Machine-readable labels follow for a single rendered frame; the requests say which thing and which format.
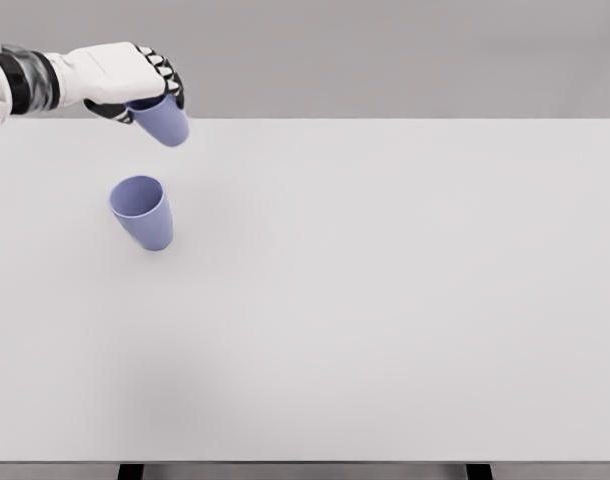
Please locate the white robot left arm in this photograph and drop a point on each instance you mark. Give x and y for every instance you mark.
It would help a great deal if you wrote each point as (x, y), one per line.
(30, 82)

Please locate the lavender plastic cup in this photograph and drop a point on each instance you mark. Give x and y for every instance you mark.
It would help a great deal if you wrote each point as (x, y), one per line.
(166, 125)
(144, 212)

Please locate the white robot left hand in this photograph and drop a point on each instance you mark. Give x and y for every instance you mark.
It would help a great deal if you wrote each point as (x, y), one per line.
(117, 72)

